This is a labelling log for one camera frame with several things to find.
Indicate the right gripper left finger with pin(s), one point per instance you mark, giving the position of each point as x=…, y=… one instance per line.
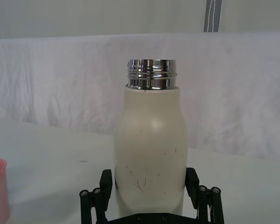
x=93, y=205

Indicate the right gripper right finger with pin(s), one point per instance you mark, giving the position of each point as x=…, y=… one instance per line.
x=210, y=205

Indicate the cream vacuum bottle steel neck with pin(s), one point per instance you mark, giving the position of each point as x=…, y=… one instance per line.
x=151, y=144

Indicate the white table cloth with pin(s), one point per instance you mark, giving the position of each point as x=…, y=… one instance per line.
x=49, y=168

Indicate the white curtain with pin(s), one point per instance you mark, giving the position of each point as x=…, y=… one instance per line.
x=49, y=81

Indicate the grey striped post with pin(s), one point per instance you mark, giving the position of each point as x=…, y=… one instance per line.
x=212, y=15

